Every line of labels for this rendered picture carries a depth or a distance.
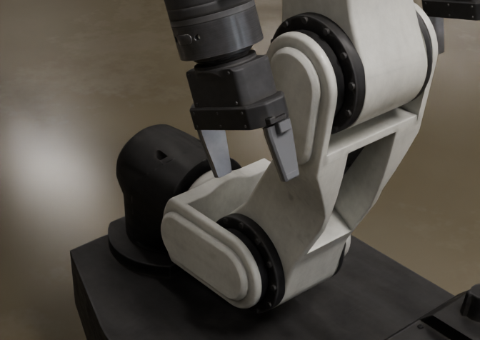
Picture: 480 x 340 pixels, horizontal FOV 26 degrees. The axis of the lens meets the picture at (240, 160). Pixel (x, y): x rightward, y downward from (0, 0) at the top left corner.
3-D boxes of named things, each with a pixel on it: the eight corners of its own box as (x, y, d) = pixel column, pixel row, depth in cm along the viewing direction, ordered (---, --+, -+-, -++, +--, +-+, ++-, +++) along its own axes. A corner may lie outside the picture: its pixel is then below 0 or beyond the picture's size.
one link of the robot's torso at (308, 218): (183, 269, 149) (261, 7, 116) (285, 220, 160) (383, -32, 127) (249, 349, 142) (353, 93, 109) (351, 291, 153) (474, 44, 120)
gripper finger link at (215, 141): (236, 169, 114) (221, 116, 113) (214, 180, 112) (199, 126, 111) (226, 169, 115) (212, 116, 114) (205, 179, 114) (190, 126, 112)
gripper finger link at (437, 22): (447, 50, 144) (442, 7, 142) (431, 57, 143) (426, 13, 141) (438, 49, 146) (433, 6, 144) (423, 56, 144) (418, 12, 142)
